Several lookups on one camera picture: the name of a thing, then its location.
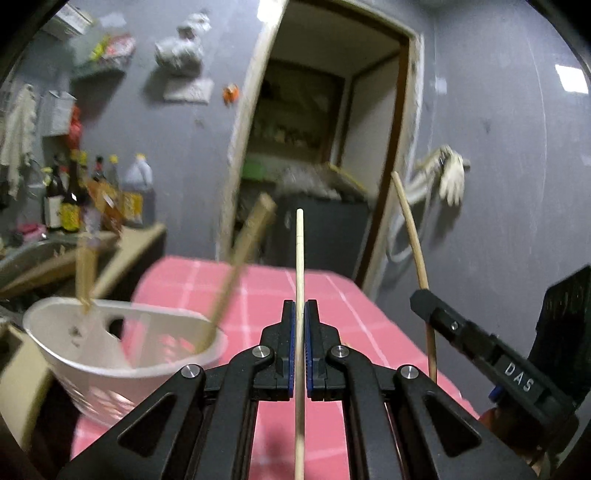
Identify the white rubber glove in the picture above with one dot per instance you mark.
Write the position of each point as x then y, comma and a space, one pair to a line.
447, 165

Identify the wall shelf rack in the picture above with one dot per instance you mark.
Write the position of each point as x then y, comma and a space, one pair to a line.
109, 55

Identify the red plastic bag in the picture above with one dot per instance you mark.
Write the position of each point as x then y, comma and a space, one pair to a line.
73, 137

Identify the clear plastic oil jug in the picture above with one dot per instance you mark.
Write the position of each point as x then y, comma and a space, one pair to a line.
138, 196

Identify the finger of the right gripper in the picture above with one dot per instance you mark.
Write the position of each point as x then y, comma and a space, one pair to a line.
438, 315

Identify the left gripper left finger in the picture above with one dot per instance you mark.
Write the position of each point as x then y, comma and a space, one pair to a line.
276, 379

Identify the dark soy sauce bottle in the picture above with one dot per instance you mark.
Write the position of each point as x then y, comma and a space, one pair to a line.
70, 209

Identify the thick brown wooden chopstick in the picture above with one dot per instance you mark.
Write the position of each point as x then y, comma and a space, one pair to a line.
245, 246

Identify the thin pale bamboo chopstick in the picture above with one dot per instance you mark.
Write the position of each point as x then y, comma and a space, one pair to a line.
299, 357

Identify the green box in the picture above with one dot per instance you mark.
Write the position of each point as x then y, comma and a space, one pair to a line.
254, 170

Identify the dark grey cabinet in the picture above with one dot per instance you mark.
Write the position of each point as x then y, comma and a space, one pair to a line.
333, 234

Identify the pink checked tablecloth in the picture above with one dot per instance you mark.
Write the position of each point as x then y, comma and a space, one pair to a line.
191, 284

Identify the white perforated utensil holder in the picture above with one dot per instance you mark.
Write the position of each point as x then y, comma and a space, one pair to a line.
112, 356

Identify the hanging beige cloth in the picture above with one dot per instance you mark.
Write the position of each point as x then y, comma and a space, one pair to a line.
17, 148

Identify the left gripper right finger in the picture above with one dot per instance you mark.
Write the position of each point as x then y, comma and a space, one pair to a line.
324, 382

